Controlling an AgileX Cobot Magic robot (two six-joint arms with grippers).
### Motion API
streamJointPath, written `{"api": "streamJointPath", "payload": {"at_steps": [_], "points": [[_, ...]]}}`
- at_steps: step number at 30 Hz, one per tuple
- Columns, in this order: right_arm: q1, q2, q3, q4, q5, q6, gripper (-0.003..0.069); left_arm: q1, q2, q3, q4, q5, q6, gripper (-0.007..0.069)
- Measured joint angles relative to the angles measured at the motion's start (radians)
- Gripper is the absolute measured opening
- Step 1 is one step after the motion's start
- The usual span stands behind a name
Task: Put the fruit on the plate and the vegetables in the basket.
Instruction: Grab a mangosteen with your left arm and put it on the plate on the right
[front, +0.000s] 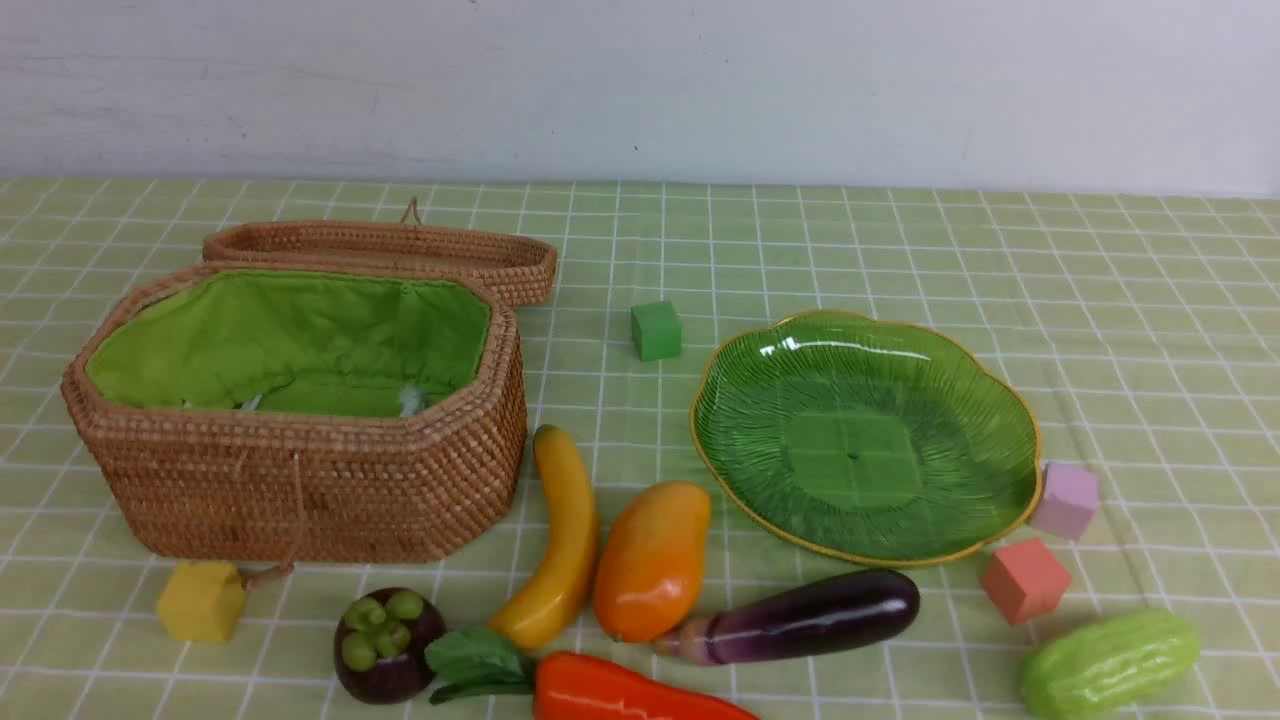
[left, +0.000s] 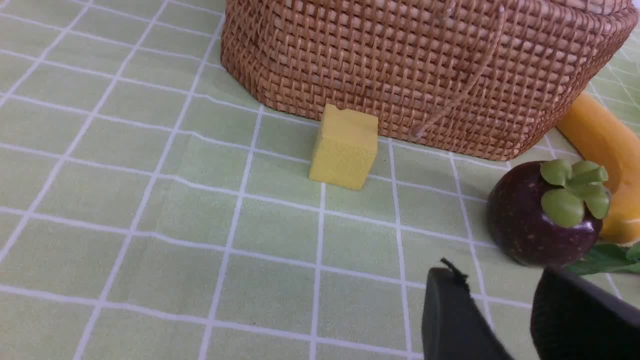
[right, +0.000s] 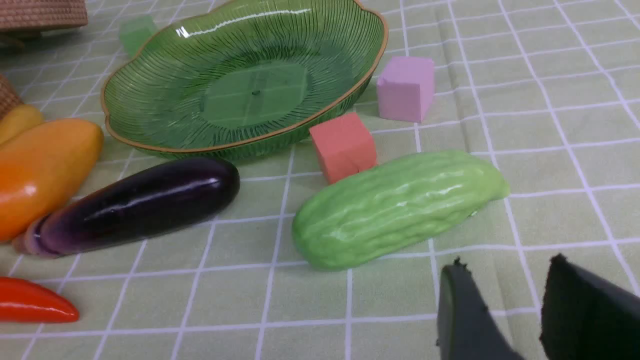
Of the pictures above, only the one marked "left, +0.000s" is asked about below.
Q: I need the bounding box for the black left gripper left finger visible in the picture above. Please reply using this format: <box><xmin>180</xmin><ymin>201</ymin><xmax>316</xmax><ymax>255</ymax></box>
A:
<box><xmin>422</xmin><ymin>258</ymin><xmax>513</xmax><ymax>360</ymax></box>

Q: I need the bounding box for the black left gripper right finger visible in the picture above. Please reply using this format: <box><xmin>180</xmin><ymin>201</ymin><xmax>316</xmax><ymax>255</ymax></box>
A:
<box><xmin>530</xmin><ymin>268</ymin><xmax>640</xmax><ymax>360</ymax></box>

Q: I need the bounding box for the dark purple toy mangosteen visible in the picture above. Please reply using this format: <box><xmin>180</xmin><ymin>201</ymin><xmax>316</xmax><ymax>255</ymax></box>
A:
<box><xmin>486</xmin><ymin>158</ymin><xmax>611</xmax><ymax>267</ymax></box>

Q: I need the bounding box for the yellow toy banana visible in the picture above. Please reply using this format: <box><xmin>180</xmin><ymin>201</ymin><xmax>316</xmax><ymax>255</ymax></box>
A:
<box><xmin>557</xmin><ymin>92</ymin><xmax>640</xmax><ymax>245</ymax></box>

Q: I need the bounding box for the yellow foam cube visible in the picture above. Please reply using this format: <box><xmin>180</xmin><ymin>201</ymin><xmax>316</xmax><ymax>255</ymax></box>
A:
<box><xmin>308</xmin><ymin>104</ymin><xmax>378</xmax><ymax>191</ymax></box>

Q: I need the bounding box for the woven wicker basket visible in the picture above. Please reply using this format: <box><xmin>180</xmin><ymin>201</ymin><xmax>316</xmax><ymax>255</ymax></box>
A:
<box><xmin>221</xmin><ymin>0</ymin><xmax>639</xmax><ymax>161</ymax></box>

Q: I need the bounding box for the green checkered tablecloth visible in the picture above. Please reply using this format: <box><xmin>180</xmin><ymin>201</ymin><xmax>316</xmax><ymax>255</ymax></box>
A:
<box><xmin>0</xmin><ymin>0</ymin><xmax>640</xmax><ymax>360</ymax></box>

